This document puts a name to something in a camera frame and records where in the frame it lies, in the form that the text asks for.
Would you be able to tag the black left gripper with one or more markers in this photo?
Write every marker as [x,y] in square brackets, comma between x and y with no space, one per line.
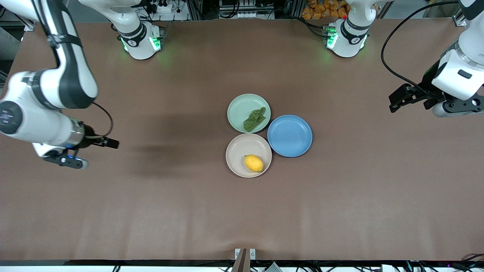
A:
[428,80]

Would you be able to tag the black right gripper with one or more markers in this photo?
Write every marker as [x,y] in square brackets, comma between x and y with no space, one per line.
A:
[90,138]

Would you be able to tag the green lettuce leaf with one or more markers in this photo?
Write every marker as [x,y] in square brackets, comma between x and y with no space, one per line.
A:
[255,119]

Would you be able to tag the yellow lemon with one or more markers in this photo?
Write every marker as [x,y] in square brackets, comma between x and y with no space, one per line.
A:
[253,163]

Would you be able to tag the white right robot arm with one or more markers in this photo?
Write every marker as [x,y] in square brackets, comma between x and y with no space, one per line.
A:
[72,75]

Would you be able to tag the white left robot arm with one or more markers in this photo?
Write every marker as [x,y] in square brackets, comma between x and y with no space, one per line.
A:
[459,71]

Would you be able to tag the orange packaged goods pile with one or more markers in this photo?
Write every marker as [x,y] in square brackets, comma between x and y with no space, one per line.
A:
[325,9]

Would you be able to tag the blue plate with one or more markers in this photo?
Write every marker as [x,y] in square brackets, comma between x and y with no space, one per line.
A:
[289,136]

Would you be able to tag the beige plate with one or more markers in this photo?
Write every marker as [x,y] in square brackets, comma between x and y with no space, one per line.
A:
[240,151]

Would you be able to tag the light green plate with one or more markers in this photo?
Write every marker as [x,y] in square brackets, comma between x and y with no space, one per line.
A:
[242,109]

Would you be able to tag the white power strip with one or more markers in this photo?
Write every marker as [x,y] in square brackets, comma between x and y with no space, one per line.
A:
[163,7]

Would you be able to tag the aluminium frame post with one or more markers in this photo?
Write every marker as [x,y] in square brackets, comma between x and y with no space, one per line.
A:
[459,19]
[28,24]

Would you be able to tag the brown camera mount bracket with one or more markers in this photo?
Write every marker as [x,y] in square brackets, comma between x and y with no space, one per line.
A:
[244,260]

